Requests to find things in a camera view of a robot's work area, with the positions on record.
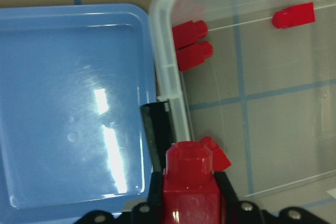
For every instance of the far red block in box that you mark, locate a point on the far red block in box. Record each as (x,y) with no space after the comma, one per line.
(294,16)

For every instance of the blue plastic tray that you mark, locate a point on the blue plastic tray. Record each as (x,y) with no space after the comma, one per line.
(73,79)

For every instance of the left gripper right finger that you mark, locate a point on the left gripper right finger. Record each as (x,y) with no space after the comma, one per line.
(226,189)

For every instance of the upper red block in box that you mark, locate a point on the upper red block in box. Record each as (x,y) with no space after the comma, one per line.
(189,33)

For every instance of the red block from tray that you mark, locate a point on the red block from tray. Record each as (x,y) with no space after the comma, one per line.
(190,192)

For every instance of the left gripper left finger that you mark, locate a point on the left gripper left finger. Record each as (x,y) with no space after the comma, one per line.
(155,189)

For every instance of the red block in box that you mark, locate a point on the red block in box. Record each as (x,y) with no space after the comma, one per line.
(294,16)
(194,55)
(220,161)
(189,33)

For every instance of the black box latch handle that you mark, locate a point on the black box latch handle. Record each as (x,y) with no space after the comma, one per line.
(157,121)

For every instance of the clear plastic storage box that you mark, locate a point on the clear plastic storage box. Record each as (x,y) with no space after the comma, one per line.
(267,95)

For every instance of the lower red block in box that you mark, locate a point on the lower red block in box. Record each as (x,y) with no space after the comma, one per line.
(220,161)

